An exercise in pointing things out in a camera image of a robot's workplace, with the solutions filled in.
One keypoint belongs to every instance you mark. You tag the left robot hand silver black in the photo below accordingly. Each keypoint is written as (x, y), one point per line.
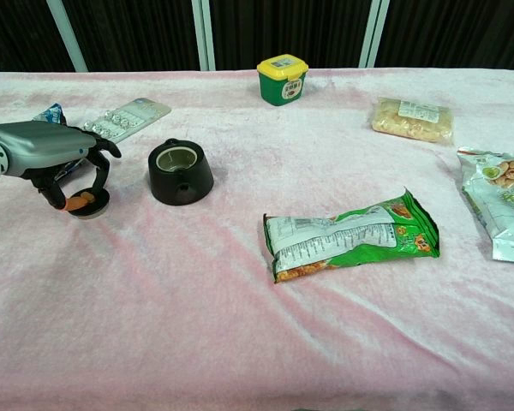
(38, 143)

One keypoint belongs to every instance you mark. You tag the black teapot lid orange knob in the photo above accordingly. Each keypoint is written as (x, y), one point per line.
(97, 207)

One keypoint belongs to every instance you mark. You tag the black teapot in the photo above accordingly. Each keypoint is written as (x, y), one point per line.
(197, 180)

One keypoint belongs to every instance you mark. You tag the dark brown blue snack bag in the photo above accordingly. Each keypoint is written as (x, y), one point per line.
(51, 114)

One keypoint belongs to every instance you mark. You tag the blister pack card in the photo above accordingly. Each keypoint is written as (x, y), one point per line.
(133, 115)

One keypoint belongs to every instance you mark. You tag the pink fuzzy table cloth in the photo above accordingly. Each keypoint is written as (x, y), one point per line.
(154, 308)

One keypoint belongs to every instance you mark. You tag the green jar yellow lid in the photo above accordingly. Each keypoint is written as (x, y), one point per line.
(280, 83)

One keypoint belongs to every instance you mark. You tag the black curtain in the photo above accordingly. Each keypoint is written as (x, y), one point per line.
(291, 25)

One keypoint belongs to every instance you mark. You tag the green white snack bag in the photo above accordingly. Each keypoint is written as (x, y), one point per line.
(351, 240)

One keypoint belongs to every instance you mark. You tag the clear bag yellow snacks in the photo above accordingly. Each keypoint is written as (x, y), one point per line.
(411, 122)

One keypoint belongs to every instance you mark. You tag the silver green snack bag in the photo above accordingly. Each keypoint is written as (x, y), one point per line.
(503, 201)

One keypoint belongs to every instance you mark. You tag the white frame post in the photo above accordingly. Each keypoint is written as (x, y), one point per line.
(374, 30)
(203, 34)
(66, 34)

